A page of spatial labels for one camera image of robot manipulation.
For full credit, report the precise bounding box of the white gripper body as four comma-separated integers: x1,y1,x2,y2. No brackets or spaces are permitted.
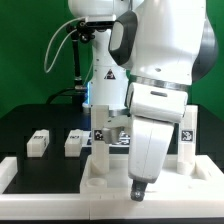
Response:
128,116,174,183

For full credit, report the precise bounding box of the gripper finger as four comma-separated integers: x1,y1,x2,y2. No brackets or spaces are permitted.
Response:
102,115,131,135
130,180,147,202

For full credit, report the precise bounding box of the white desk top tray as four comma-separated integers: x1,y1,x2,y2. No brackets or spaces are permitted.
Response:
79,154,224,195

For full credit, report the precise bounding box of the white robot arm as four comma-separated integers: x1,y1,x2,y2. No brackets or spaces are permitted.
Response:
68,0,218,201

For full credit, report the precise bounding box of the fiducial marker sheet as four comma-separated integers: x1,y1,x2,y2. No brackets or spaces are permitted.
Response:
81,129,132,148

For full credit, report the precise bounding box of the white left fence block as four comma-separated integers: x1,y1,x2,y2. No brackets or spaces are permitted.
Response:
0,157,18,194

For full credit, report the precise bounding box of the white front fence bar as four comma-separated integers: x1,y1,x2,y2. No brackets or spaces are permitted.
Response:
0,193,224,220

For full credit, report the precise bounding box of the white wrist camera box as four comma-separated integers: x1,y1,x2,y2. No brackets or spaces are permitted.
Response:
126,82,188,123

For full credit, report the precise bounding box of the black base cable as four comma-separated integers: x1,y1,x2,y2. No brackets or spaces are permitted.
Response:
45,87,84,105

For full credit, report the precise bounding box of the black camera pole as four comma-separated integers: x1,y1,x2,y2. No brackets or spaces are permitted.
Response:
71,31,88,108

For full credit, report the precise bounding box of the black camera on pole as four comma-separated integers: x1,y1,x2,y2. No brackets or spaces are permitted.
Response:
66,14,116,43

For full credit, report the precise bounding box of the white cable loop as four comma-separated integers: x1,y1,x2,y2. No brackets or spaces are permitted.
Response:
43,16,87,74

